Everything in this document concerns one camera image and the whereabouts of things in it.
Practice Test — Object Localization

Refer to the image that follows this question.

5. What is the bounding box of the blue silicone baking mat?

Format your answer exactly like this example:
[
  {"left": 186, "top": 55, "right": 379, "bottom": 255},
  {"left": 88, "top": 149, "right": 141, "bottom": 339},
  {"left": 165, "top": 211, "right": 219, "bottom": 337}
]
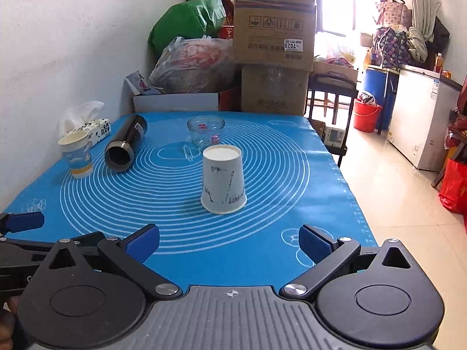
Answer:
[{"left": 0, "top": 112, "right": 379, "bottom": 300}]

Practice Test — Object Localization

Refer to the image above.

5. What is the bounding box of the white electronic monitor device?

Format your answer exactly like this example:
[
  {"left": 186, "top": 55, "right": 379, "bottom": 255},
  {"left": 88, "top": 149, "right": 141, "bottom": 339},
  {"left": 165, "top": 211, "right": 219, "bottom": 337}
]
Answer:
[{"left": 324, "top": 126, "right": 347, "bottom": 149}]

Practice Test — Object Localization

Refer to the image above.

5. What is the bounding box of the pink patterned luggage bag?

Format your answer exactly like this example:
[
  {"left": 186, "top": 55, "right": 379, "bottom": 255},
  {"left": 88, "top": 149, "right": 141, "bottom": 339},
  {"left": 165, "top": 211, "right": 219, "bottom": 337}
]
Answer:
[{"left": 373, "top": 0, "right": 414, "bottom": 28}]

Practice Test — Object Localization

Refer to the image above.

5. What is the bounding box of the red shopping bag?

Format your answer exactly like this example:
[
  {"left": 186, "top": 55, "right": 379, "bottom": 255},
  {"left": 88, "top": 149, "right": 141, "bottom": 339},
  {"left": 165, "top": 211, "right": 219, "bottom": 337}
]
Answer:
[{"left": 438, "top": 158, "right": 467, "bottom": 215}]

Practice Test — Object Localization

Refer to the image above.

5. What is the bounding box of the person's left hand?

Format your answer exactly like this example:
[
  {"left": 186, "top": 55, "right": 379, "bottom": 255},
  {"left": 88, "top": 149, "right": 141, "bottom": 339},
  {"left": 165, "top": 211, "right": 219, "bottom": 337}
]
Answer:
[{"left": 0, "top": 297, "right": 22, "bottom": 350}]

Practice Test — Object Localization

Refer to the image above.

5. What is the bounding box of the dark wooden side table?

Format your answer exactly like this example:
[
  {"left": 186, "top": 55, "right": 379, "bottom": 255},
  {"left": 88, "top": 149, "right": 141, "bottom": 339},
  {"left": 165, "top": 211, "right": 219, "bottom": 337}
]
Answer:
[{"left": 306, "top": 61, "right": 360, "bottom": 168}]

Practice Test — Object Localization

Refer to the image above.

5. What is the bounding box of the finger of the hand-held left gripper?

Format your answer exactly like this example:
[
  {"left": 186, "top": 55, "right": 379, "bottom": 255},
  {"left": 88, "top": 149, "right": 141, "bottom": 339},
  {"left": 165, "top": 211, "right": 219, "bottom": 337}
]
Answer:
[
  {"left": 0, "top": 211, "right": 45, "bottom": 235},
  {"left": 0, "top": 231, "right": 106, "bottom": 260}
]

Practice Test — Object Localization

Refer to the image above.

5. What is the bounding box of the small printed carton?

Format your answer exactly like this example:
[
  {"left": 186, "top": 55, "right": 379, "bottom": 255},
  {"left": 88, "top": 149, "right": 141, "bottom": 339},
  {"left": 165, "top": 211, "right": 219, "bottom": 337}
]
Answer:
[{"left": 125, "top": 70, "right": 163, "bottom": 96}]

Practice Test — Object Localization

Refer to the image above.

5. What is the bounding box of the glass jar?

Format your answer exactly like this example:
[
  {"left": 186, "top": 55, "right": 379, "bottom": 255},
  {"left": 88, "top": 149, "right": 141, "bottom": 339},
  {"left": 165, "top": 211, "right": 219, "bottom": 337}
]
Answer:
[{"left": 187, "top": 115, "right": 225, "bottom": 150}]

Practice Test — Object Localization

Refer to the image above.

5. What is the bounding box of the green bag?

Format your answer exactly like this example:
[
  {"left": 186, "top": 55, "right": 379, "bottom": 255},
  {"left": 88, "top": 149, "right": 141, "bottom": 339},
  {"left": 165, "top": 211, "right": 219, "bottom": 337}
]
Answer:
[{"left": 148, "top": 0, "right": 229, "bottom": 57}]

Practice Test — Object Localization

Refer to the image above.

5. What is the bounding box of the white chest freezer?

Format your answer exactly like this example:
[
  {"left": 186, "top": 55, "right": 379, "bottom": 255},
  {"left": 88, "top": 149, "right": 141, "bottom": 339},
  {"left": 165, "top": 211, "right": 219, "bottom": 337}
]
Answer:
[{"left": 387, "top": 64, "right": 465, "bottom": 172}]

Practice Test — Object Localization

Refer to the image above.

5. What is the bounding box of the white paper cup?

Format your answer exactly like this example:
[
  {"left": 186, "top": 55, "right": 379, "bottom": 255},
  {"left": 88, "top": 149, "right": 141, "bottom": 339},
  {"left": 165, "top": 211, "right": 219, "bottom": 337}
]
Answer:
[{"left": 201, "top": 145, "right": 248, "bottom": 215}]

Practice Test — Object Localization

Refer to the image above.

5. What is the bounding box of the blue plastic barrel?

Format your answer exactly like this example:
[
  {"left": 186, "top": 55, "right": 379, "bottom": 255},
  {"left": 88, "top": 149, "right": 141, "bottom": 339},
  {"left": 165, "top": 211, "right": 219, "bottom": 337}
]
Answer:
[{"left": 363, "top": 66, "right": 399, "bottom": 130}]

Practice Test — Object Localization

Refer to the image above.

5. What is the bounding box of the white and red plastic bag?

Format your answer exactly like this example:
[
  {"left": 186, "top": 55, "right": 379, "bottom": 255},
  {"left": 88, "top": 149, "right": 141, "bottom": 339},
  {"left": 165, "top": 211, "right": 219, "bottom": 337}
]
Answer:
[{"left": 148, "top": 36, "right": 236, "bottom": 95}]

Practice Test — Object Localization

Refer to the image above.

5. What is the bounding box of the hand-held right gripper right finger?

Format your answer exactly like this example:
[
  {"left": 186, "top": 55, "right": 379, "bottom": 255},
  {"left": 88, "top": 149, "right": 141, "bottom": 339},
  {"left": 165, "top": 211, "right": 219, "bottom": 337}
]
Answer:
[{"left": 279, "top": 225, "right": 424, "bottom": 302}]

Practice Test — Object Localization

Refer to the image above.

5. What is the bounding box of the white flat box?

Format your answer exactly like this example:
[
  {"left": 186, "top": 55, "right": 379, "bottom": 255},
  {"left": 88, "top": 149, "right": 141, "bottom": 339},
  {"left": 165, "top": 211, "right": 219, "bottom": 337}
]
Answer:
[{"left": 132, "top": 93, "right": 219, "bottom": 113}]

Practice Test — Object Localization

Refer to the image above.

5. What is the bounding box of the red bucket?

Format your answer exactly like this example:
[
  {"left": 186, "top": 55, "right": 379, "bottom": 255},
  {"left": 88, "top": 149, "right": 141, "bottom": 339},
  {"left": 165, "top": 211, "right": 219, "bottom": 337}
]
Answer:
[{"left": 353, "top": 98, "right": 383, "bottom": 133}]

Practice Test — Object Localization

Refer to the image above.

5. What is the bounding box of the printed tissue pack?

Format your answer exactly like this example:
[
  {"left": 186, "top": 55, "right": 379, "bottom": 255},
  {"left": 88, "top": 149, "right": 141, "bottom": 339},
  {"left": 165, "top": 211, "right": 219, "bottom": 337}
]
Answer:
[{"left": 59, "top": 100, "right": 112, "bottom": 149}]

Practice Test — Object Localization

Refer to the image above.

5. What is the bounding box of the plain brown cardboard box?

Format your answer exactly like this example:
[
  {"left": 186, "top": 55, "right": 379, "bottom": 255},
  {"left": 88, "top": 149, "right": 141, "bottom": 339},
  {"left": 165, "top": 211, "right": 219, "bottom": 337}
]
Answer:
[{"left": 241, "top": 64, "right": 311, "bottom": 116}]

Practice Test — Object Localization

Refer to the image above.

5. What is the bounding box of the black thermos flask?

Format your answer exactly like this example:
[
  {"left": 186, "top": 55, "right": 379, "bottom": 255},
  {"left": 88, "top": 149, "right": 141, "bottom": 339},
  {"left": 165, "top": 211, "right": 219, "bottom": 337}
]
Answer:
[{"left": 104, "top": 114, "right": 148, "bottom": 171}]

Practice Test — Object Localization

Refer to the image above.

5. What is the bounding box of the blue printed paper cup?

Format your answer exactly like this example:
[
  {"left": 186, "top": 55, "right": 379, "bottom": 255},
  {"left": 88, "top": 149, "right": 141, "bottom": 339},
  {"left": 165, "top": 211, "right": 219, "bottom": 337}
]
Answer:
[{"left": 58, "top": 130, "right": 94, "bottom": 179}]

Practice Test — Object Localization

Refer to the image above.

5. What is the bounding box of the purple patterned bag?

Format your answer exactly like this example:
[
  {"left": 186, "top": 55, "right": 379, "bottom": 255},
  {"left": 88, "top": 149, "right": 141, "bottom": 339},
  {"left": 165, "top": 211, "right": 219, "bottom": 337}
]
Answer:
[{"left": 371, "top": 26, "right": 417, "bottom": 69}]

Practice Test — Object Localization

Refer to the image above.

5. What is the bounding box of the large cardboard box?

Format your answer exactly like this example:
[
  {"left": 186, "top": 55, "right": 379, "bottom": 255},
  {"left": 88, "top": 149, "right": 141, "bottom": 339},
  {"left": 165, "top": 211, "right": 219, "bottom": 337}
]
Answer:
[{"left": 233, "top": 0, "right": 317, "bottom": 72}]

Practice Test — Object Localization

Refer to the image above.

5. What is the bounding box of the light curtain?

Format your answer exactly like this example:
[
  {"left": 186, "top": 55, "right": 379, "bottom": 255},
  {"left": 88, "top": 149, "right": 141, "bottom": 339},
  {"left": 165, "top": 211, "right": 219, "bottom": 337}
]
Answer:
[{"left": 408, "top": 0, "right": 438, "bottom": 62}]

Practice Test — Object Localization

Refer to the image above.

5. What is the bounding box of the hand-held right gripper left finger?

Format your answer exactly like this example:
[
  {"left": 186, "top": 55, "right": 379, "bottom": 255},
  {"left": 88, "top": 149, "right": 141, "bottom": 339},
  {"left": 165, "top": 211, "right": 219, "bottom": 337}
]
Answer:
[{"left": 40, "top": 224, "right": 182, "bottom": 301}]

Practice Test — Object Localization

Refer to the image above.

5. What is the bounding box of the red box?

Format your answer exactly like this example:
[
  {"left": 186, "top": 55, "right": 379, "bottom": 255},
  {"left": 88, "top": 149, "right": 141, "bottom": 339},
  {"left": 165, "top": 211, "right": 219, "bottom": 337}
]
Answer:
[{"left": 218, "top": 87, "right": 242, "bottom": 112}]

